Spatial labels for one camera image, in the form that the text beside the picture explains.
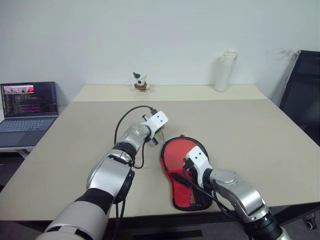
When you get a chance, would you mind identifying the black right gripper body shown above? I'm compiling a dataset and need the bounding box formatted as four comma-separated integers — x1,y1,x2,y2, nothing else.
183,156,201,187

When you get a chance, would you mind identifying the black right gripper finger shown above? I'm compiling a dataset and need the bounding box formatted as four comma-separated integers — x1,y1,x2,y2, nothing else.
170,172,188,183

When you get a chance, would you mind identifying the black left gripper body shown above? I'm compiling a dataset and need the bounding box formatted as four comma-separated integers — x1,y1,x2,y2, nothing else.
149,131,163,146

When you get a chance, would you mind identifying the red and black pouch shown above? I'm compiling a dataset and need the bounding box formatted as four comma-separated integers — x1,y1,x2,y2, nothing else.
159,134,214,211

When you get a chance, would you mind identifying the small plush dog toy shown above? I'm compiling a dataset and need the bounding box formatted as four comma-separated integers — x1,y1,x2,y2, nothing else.
132,71,151,93

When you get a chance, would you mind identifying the white water bottle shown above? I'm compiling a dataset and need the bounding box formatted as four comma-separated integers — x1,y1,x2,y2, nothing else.
215,49,237,92

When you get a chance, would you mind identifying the grey open laptop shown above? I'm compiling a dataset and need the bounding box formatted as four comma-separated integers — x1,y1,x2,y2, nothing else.
0,81,60,148

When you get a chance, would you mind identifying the black caster wheel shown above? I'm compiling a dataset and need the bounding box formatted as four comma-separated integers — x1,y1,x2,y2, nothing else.
303,212,316,230

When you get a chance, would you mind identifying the black office chair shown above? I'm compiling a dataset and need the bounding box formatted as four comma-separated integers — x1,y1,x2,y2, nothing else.
278,49,320,147

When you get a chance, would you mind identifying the white side desk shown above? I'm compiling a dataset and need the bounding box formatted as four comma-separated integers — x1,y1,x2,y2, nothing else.
0,146,36,160

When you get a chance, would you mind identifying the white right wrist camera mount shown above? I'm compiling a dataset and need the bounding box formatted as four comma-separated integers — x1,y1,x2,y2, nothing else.
187,146,214,188

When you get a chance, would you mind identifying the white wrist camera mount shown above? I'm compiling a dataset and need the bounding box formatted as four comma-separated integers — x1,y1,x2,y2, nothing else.
187,146,214,188
142,111,169,138

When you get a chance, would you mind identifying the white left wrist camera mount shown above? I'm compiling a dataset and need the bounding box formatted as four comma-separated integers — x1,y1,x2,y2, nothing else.
142,111,169,138

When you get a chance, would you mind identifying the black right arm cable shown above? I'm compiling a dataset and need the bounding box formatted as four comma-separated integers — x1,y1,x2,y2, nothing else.
181,163,247,226

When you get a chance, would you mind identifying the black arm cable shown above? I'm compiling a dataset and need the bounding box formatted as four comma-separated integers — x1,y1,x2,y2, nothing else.
113,105,158,240
181,163,247,226

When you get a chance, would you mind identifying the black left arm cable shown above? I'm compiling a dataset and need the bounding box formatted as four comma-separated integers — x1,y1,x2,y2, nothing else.
113,105,158,240

